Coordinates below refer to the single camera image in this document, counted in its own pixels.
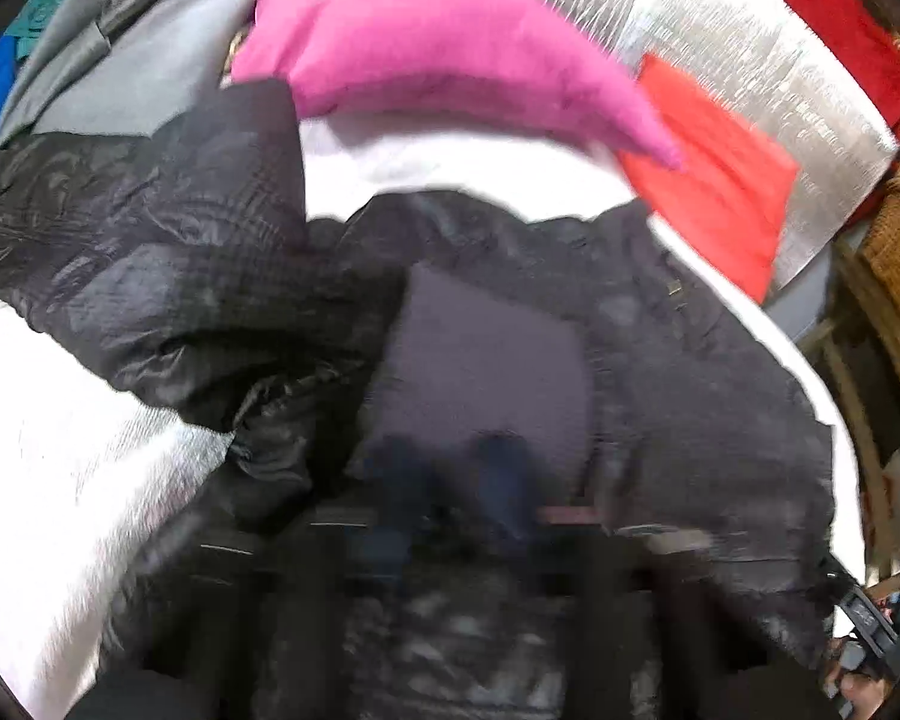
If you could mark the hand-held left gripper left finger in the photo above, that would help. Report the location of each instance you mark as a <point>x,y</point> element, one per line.
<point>401,469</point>

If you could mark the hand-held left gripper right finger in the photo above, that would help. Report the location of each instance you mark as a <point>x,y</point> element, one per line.
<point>504,469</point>

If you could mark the black quilted jacket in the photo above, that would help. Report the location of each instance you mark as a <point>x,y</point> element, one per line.
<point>195,240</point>

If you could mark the wooden shelf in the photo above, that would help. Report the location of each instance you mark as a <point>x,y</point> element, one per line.
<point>870,360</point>

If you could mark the white bed blanket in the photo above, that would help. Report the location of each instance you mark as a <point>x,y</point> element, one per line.
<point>45,502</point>

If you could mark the red pillow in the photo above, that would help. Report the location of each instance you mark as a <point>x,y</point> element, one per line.
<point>712,172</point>

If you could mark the pink pillow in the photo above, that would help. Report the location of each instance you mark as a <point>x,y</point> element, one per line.
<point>420,37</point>

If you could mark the grey garment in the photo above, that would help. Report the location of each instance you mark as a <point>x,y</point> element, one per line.
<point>120,75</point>

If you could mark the silver foil mat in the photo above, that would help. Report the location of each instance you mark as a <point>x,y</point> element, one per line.
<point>757,52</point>

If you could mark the red cloth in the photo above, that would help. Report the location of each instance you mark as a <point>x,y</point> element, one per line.
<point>832,15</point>

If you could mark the teal jacket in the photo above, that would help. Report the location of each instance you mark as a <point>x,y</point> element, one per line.
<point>52,7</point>

